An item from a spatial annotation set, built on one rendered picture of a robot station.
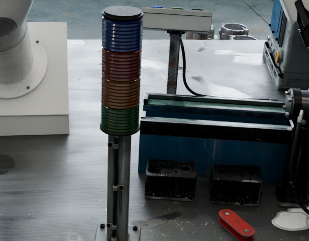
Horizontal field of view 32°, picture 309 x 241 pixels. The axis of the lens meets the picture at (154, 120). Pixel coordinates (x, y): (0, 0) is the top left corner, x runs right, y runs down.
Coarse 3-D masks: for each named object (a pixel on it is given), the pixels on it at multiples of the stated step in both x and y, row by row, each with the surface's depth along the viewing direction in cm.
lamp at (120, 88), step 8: (104, 80) 82; (112, 80) 80; (136, 80) 81; (104, 88) 82; (112, 88) 81; (120, 88) 81; (128, 88) 81; (136, 88) 82; (104, 96) 83; (112, 96) 82; (120, 96) 81; (128, 96) 82; (136, 96) 83; (104, 104) 83; (112, 104) 82; (120, 104) 82; (128, 104) 82; (136, 104) 83
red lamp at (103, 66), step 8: (104, 48) 79; (104, 56) 80; (112, 56) 79; (120, 56) 78; (128, 56) 79; (136, 56) 80; (104, 64) 80; (112, 64) 79; (120, 64) 79; (128, 64) 79; (136, 64) 80; (104, 72) 81; (112, 72) 80; (120, 72) 80; (128, 72) 80; (136, 72) 81; (120, 80) 80; (128, 80) 80
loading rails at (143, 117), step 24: (144, 96) 122; (168, 96) 124; (192, 96) 124; (144, 120) 112; (168, 120) 112; (192, 120) 115; (216, 120) 122; (240, 120) 122; (264, 120) 122; (144, 144) 114; (168, 144) 114; (192, 144) 114; (216, 144) 114; (240, 144) 113; (264, 144) 113; (144, 168) 117; (264, 168) 116
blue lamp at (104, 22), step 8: (104, 24) 78; (112, 24) 77; (120, 24) 76; (128, 24) 76; (136, 24) 77; (104, 32) 78; (112, 32) 77; (120, 32) 77; (128, 32) 77; (136, 32) 78; (104, 40) 79; (112, 40) 78; (120, 40) 77; (128, 40) 78; (136, 40) 78; (112, 48) 78; (120, 48) 78; (128, 48) 78; (136, 48) 79
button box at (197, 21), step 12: (144, 12) 133; (156, 12) 133; (168, 12) 133; (180, 12) 133; (192, 12) 133; (204, 12) 133; (144, 24) 133; (156, 24) 133; (168, 24) 133; (180, 24) 133; (192, 24) 133; (204, 24) 133
